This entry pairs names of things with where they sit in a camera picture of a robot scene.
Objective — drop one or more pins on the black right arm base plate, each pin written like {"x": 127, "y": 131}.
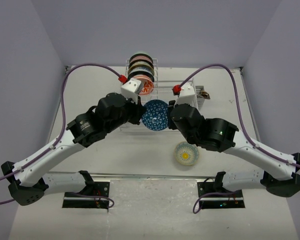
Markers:
{"x": 214, "y": 202}

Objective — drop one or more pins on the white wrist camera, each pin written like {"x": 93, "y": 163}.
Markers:
{"x": 185, "y": 94}
{"x": 131, "y": 89}

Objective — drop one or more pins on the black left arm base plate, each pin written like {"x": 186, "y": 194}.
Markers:
{"x": 95, "y": 197}

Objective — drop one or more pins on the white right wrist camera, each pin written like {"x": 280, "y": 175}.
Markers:
{"x": 185, "y": 94}

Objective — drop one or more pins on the mint green bowl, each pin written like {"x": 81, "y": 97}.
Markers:
{"x": 141, "y": 52}

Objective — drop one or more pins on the yellow blue patterned bowl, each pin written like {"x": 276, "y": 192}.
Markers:
{"x": 186, "y": 154}

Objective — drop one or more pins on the brown utensil in holder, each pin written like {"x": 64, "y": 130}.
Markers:
{"x": 205, "y": 95}

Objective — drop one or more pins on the pink patterned bowl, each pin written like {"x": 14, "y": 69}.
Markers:
{"x": 140, "y": 57}

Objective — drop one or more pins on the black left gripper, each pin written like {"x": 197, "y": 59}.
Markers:
{"x": 137, "y": 108}

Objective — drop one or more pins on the grey cutlery holder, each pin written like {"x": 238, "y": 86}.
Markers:
{"x": 199, "y": 98}

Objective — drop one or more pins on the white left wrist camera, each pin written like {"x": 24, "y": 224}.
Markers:
{"x": 131, "y": 89}

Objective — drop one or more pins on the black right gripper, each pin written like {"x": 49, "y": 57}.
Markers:
{"x": 171, "y": 123}

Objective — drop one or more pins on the white wire dish rack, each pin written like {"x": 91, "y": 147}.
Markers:
{"x": 165, "y": 80}

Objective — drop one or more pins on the yellow flower leaf bowl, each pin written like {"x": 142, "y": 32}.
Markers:
{"x": 143, "y": 65}

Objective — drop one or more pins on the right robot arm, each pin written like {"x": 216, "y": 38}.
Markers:
{"x": 276, "y": 172}

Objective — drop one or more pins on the blue triangle patterned bowl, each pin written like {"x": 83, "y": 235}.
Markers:
{"x": 156, "y": 116}

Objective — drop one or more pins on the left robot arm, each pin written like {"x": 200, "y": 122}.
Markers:
{"x": 31, "y": 179}

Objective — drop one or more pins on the orange floral patterned bowl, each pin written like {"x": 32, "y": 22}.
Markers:
{"x": 148, "y": 85}

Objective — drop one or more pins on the blue white floral bowl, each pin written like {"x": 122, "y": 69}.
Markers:
{"x": 141, "y": 72}

